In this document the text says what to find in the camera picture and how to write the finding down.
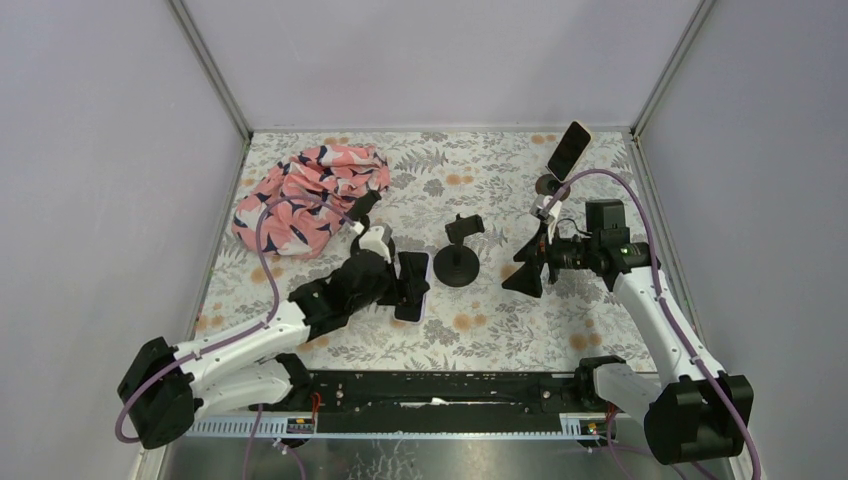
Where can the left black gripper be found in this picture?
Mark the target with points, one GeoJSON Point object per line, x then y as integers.
{"type": "Point", "coordinates": [394, 283]}

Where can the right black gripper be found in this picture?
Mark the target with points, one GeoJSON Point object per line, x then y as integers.
{"type": "Point", "coordinates": [539, 249]}

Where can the phone with purple case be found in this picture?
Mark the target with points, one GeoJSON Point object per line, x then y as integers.
{"type": "Point", "coordinates": [412, 286]}

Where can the black phone stand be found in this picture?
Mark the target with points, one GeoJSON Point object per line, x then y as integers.
{"type": "Point", "coordinates": [457, 265]}
{"type": "Point", "coordinates": [359, 215]}

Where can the wooden base phone stand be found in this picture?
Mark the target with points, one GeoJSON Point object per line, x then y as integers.
{"type": "Point", "coordinates": [548, 185]}

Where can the phone with beige case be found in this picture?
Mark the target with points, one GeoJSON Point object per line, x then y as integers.
{"type": "Point", "coordinates": [570, 149]}

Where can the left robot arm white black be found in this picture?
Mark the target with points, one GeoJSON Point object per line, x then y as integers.
{"type": "Point", "coordinates": [232, 358]}

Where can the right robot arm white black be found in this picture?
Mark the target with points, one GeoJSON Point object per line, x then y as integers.
{"type": "Point", "coordinates": [696, 411]}

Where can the floral patterned table mat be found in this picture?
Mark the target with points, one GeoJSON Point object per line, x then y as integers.
{"type": "Point", "coordinates": [434, 176]}

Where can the pink floral crumpled cloth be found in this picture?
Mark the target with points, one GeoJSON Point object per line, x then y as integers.
{"type": "Point", "coordinates": [302, 202]}

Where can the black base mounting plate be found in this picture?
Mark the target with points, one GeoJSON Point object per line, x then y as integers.
{"type": "Point", "coordinates": [431, 402]}

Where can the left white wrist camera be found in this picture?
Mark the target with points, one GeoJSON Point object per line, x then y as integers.
{"type": "Point", "coordinates": [377, 238]}

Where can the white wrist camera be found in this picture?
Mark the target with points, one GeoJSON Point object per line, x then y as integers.
{"type": "Point", "coordinates": [546, 209]}
{"type": "Point", "coordinates": [377, 238]}

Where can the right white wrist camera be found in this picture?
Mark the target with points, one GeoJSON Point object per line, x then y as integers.
{"type": "Point", "coordinates": [546, 209]}

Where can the aluminium frame rail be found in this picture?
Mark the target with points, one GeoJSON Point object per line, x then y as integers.
{"type": "Point", "coordinates": [371, 402]}

